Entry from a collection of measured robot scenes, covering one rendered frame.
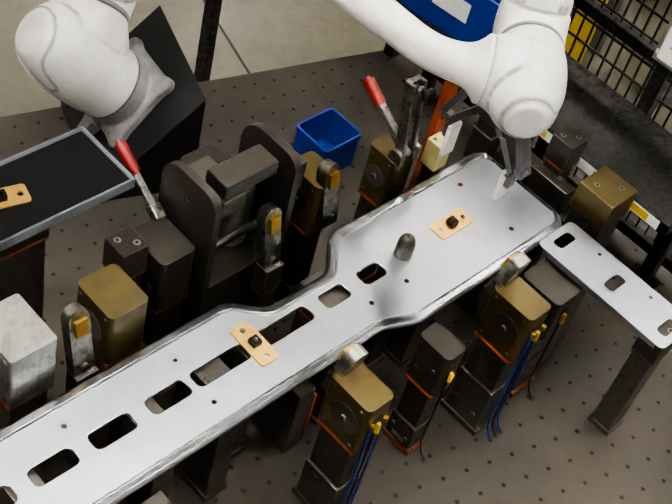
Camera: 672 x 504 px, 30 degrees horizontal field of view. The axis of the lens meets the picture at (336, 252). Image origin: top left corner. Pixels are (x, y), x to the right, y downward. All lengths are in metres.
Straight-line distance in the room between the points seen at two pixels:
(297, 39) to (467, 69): 2.38
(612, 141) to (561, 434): 0.57
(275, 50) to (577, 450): 2.07
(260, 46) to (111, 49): 1.67
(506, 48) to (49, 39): 0.94
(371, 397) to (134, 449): 0.36
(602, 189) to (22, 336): 1.09
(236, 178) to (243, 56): 2.10
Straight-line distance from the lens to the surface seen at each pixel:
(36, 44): 2.40
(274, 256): 2.09
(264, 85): 2.87
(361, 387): 1.91
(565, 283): 2.26
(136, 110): 2.51
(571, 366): 2.52
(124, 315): 1.89
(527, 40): 1.81
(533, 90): 1.75
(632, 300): 2.26
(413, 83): 2.16
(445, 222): 2.24
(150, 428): 1.87
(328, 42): 4.16
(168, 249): 1.98
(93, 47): 2.41
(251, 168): 1.97
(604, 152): 2.46
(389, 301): 2.09
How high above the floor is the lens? 2.56
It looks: 47 degrees down
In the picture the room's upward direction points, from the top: 17 degrees clockwise
